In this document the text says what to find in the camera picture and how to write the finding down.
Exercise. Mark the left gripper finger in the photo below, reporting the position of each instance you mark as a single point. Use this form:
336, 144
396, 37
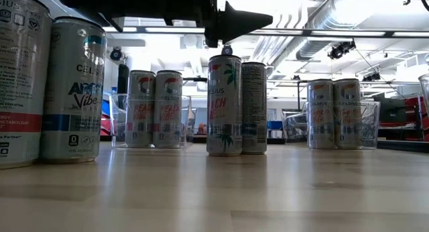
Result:
238, 24

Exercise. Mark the Celsius Arctic Vibe can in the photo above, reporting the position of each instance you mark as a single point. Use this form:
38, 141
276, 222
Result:
73, 91
254, 108

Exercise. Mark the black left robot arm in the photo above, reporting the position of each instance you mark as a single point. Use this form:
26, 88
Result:
110, 5

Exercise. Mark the black round ceiling fixture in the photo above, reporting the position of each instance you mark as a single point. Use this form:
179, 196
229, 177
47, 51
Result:
115, 54

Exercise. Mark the large black ceiling spotlights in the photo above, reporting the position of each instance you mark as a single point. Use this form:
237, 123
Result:
342, 49

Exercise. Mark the small black ceiling spotlights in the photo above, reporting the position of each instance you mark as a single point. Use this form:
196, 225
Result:
372, 76

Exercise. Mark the black monitor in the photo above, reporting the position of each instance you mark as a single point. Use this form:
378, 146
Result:
389, 109

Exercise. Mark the red storage shelving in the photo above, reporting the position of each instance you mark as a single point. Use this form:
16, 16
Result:
417, 114

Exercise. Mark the small round ceiling camera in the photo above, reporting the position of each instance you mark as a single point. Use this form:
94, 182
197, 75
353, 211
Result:
227, 50

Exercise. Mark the silver ventilation duct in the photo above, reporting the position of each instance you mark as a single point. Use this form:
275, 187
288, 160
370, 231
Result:
335, 10

